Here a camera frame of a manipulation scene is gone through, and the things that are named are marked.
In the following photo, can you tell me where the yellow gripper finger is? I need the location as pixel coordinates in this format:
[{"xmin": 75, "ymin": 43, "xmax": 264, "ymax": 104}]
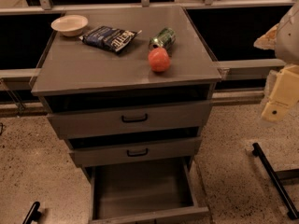
[{"xmin": 253, "ymin": 24, "xmax": 278, "ymax": 50}]

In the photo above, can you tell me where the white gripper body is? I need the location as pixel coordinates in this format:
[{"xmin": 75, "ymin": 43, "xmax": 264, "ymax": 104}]
[{"xmin": 261, "ymin": 64, "xmax": 299, "ymax": 122}]

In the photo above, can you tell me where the grey bottom drawer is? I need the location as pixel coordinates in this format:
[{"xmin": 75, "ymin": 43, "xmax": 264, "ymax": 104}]
[{"xmin": 89, "ymin": 158, "xmax": 208, "ymax": 224}]

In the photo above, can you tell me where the grey drawer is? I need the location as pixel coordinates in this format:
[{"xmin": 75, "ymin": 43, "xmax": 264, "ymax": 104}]
[
  {"xmin": 48, "ymin": 101, "xmax": 211, "ymax": 139},
  {"xmin": 70, "ymin": 137, "xmax": 201, "ymax": 167},
  {"xmin": 89, "ymin": 158, "xmax": 208, "ymax": 224}
]

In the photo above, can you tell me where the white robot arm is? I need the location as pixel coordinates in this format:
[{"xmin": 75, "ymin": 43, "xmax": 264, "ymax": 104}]
[{"xmin": 253, "ymin": 2, "xmax": 299, "ymax": 122}]

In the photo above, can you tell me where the grey middle drawer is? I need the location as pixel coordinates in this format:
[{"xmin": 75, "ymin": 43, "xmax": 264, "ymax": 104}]
[{"xmin": 70, "ymin": 137, "xmax": 201, "ymax": 167}]

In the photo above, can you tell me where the grey drawer cabinet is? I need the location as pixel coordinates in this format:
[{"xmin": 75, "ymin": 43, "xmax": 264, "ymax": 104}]
[{"xmin": 30, "ymin": 6, "xmax": 222, "ymax": 224}]

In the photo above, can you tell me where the grey top drawer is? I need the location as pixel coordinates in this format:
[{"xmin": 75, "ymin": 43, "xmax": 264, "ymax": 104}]
[{"xmin": 48, "ymin": 101, "xmax": 211, "ymax": 139}]

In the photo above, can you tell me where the black right base leg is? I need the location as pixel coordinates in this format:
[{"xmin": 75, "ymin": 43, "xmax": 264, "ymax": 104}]
[{"xmin": 252, "ymin": 143, "xmax": 299, "ymax": 220}]

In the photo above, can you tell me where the black base leg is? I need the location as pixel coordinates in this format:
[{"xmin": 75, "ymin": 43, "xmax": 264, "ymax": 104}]
[
  {"xmin": 22, "ymin": 202, "xmax": 42, "ymax": 224},
  {"xmin": 252, "ymin": 143, "xmax": 299, "ymax": 220}
]

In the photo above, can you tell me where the green soda can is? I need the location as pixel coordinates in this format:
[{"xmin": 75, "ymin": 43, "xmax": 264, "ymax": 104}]
[{"xmin": 149, "ymin": 27, "xmax": 176, "ymax": 50}]

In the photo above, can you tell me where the red apple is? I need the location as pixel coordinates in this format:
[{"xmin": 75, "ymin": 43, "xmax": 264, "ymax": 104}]
[{"xmin": 148, "ymin": 48, "xmax": 170, "ymax": 72}]

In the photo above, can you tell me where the blue chip bag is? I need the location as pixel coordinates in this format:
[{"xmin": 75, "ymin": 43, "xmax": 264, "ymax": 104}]
[{"xmin": 79, "ymin": 26, "xmax": 140, "ymax": 53}]

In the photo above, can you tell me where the white bowl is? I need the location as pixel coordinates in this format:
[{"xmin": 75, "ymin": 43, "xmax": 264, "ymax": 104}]
[{"xmin": 51, "ymin": 15, "xmax": 88, "ymax": 37}]

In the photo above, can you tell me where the grey metal railing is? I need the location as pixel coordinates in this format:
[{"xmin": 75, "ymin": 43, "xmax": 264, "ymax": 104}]
[{"xmin": 1, "ymin": 0, "xmax": 292, "ymax": 114}]

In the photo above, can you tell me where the black left base leg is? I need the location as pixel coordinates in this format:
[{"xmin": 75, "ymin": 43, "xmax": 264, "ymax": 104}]
[{"xmin": 22, "ymin": 202, "xmax": 42, "ymax": 224}]

